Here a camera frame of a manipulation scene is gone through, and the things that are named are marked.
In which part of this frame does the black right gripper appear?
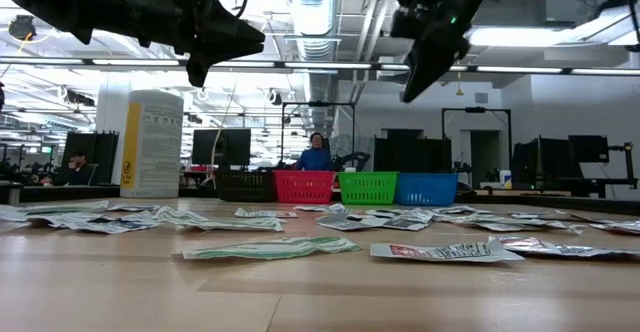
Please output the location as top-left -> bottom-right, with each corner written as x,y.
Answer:
392,0 -> 501,103

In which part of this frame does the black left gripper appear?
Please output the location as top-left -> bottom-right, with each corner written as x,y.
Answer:
167,0 -> 265,88

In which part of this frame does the ceiling panel light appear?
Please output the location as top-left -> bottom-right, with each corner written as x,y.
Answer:
467,25 -> 566,48

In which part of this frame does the ceiling strip light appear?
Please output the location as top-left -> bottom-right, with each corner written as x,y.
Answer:
92,58 -> 181,67
283,61 -> 374,71
475,65 -> 564,75

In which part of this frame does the black computer monitor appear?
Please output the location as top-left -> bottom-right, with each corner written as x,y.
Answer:
512,138 -> 571,183
568,134 -> 610,163
191,128 -> 252,167

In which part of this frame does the white wipes canister yellow label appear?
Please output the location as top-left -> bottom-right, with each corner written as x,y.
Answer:
119,89 -> 185,199

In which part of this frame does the blue plastic basket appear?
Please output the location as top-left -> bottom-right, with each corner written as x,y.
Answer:
394,172 -> 460,207

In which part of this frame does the person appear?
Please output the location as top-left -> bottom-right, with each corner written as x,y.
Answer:
294,131 -> 334,172
59,149 -> 99,187

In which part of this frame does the black plastic basket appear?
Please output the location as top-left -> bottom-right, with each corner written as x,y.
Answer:
214,169 -> 278,203

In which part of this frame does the green plastic basket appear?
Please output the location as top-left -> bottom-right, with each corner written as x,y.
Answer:
337,171 -> 400,206

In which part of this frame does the red plastic basket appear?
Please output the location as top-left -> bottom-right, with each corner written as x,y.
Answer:
273,169 -> 336,205

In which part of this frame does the black partition panel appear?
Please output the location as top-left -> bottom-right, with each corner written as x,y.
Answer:
59,130 -> 120,186

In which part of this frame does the black ceiling device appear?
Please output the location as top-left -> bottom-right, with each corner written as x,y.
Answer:
8,15 -> 37,41

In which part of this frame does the black frame stand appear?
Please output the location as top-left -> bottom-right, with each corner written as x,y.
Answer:
281,100 -> 356,163
441,106 -> 513,173

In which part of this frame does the silver ventilation duct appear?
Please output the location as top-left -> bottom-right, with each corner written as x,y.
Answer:
287,0 -> 346,133

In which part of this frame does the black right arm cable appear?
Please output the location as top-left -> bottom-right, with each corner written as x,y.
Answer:
622,0 -> 640,53

